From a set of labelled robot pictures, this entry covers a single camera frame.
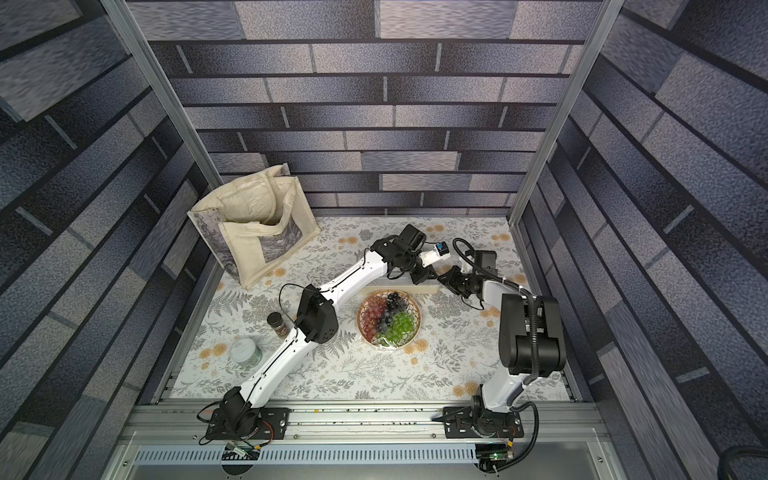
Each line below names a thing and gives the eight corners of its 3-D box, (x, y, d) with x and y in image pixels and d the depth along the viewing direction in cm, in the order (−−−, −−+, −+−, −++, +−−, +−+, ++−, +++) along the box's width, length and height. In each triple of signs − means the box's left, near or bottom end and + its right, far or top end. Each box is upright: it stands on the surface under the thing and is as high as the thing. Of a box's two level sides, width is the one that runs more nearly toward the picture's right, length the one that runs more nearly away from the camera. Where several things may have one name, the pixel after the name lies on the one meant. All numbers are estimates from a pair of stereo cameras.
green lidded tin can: (236, 368, 85) (226, 360, 79) (243, 347, 89) (233, 338, 83) (258, 368, 85) (250, 360, 79) (264, 347, 89) (256, 338, 83)
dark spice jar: (275, 338, 90) (264, 324, 82) (278, 325, 93) (268, 311, 85) (288, 338, 90) (278, 324, 82) (291, 325, 93) (282, 311, 85)
